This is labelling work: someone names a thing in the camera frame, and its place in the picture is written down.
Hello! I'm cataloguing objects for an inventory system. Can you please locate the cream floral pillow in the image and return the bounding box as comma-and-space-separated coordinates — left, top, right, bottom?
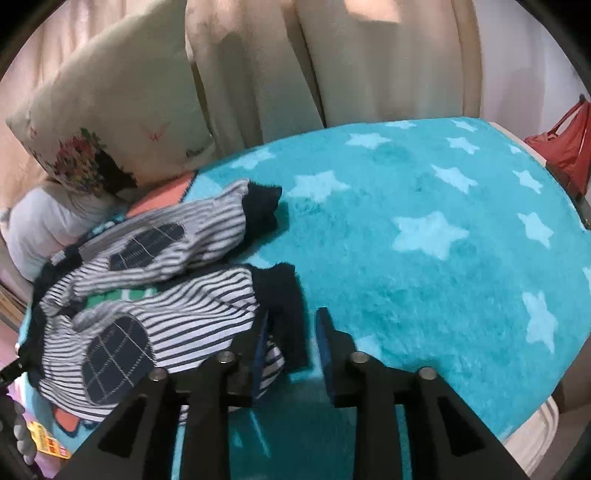
0, 0, 188, 204
6, 48, 218, 193

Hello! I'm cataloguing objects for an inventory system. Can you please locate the striped navy white sweater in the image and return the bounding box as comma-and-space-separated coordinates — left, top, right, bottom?
18, 179, 311, 423

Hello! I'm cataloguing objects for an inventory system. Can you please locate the white pillow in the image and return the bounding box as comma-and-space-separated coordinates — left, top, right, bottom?
6, 184, 122, 283

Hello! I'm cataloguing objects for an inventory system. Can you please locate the red bag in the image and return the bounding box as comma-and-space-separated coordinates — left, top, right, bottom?
525, 94, 591, 195

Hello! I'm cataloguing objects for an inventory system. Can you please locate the turquoise star print blanket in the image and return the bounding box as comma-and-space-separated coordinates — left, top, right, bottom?
21, 117, 583, 480

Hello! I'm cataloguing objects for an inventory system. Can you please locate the white mattress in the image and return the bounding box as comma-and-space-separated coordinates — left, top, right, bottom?
502, 396, 560, 477

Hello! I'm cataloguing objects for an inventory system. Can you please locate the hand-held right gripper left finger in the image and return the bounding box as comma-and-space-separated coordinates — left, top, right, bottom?
55, 308, 272, 480

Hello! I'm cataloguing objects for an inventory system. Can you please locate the yellow printed packet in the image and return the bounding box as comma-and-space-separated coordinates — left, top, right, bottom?
27, 421, 71, 460

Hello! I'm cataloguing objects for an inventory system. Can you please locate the cream curtain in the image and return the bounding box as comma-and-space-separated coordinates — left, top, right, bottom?
185, 0, 483, 158

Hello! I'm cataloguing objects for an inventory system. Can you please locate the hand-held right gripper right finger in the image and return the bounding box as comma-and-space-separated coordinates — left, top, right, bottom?
315, 306, 528, 480

